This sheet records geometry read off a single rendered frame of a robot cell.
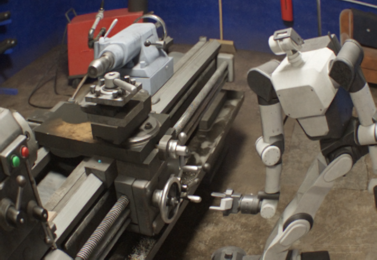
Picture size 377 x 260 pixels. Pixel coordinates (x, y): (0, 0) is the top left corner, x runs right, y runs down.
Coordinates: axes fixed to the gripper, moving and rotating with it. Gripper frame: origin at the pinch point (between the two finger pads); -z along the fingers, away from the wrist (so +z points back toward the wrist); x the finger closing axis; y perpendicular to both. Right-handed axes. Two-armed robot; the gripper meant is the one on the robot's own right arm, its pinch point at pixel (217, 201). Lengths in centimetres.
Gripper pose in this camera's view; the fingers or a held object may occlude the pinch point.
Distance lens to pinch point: 191.4
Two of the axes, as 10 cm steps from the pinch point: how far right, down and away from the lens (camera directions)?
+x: -0.8, 9.9, 0.9
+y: 3.0, -0.6, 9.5
